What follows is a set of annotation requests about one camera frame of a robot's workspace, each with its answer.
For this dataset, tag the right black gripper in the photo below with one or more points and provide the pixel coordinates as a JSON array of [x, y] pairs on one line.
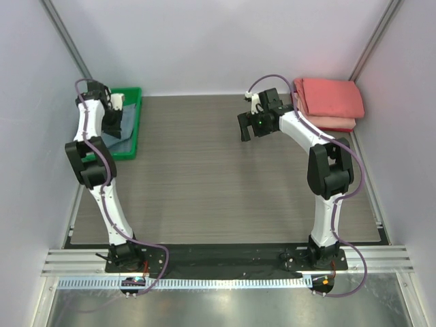
[[250, 120]]

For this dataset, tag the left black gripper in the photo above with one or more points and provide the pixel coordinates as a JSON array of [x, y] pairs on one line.
[[116, 129]]

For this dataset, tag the blue grey t shirt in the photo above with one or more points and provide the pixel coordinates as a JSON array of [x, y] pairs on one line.
[[123, 144]]

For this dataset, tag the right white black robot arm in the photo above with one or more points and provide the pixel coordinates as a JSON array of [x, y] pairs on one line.
[[329, 170]]

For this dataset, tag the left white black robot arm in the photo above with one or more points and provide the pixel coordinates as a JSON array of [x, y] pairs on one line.
[[101, 113]]

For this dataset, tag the green plastic tray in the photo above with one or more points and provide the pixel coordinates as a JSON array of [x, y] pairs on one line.
[[133, 95]]

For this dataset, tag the light pink folded shirt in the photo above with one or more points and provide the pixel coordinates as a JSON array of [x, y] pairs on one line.
[[334, 122]]

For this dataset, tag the top coral folded shirt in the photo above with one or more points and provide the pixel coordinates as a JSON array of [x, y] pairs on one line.
[[332, 98]]

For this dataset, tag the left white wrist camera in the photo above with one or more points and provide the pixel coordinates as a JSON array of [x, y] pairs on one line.
[[117, 100]]

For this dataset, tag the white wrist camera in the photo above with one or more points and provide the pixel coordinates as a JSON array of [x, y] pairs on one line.
[[254, 99], [117, 100]]

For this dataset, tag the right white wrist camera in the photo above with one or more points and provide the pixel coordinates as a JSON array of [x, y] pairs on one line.
[[254, 99]]

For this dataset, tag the left aluminium corner post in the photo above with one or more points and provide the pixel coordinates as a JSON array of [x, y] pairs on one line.
[[65, 36]]

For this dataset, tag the aluminium corner post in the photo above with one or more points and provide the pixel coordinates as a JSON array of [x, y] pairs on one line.
[[65, 36], [384, 22]]

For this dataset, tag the right aluminium corner post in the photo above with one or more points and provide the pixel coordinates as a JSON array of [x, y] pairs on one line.
[[384, 22]]

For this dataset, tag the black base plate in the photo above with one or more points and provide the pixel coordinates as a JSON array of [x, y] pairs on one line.
[[231, 262]]

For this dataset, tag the white slotted cable duct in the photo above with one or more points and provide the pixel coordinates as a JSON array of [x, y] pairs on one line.
[[135, 283]]

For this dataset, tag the aluminium rail frame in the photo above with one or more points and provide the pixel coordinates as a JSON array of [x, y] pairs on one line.
[[373, 259]]

